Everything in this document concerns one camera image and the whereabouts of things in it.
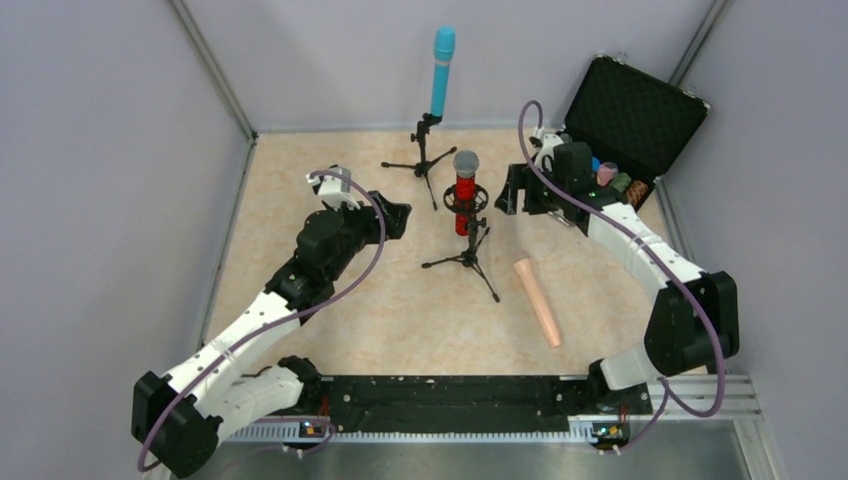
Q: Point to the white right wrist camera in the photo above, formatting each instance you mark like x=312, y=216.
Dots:
x=544, y=145

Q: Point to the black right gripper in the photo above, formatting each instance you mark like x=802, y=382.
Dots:
x=521, y=192

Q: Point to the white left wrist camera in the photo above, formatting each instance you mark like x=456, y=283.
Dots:
x=334, y=191

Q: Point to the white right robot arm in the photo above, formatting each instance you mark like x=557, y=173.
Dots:
x=694, y=313

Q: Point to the small black tripod mic stand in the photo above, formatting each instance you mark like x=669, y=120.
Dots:
x=422, y=168

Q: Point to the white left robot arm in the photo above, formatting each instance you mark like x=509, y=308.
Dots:
x=182, y=416

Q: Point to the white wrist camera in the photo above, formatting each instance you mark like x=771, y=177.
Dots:
x=334, y=191
x=544, y=145

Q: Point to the black poker chip case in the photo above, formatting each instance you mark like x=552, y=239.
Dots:
x=633, y=119

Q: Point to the blue microphone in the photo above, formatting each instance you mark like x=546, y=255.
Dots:
x=443, y=51

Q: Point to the beige microphone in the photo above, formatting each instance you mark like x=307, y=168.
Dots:
x=524, y=269

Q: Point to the black tripod stand with basket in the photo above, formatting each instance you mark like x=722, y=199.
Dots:
x=478, y=230

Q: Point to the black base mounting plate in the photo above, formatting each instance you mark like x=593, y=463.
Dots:
x=474, y=404

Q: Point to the red glitter microphone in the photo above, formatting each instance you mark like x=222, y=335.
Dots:
x=465, y=163

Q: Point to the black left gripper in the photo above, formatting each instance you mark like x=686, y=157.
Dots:
x=385, y=216

